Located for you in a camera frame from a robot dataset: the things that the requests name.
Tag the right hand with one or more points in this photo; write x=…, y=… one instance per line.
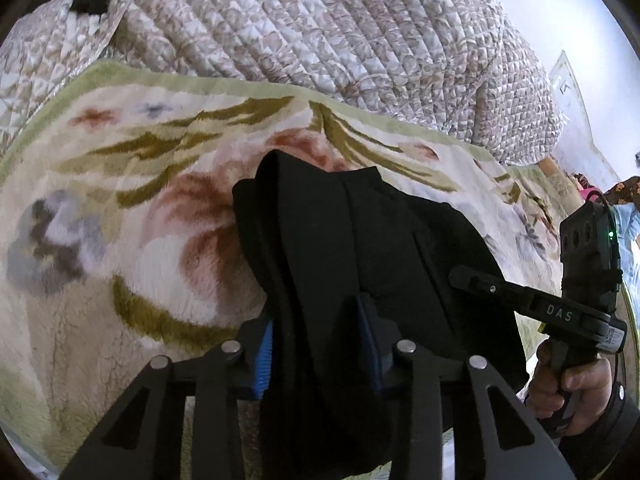
x=593, y=381

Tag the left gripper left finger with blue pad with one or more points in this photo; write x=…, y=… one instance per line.
x=253, y=370

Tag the floral fleece blanket green border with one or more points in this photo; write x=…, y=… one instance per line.
x=118, y=240

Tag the black pants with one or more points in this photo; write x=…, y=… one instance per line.
x=318, y=242

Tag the quilted floral beige comforter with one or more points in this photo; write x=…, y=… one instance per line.
x=456, y=66

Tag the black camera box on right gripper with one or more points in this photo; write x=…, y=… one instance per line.
x=590, y=255

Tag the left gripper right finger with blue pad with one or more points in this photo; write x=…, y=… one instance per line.
x=379, y=337

